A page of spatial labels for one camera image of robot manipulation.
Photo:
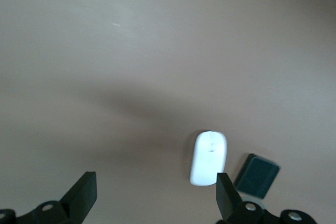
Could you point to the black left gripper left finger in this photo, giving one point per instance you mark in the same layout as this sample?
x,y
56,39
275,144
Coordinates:
x,y
78,197

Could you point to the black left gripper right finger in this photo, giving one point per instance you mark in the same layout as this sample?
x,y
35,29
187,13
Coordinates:
x,y
228,203

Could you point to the black phone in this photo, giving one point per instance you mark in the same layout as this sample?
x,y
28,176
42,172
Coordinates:
x,y
257,179

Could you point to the white computer mouse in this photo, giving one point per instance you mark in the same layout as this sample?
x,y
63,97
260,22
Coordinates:
x,y
207,161

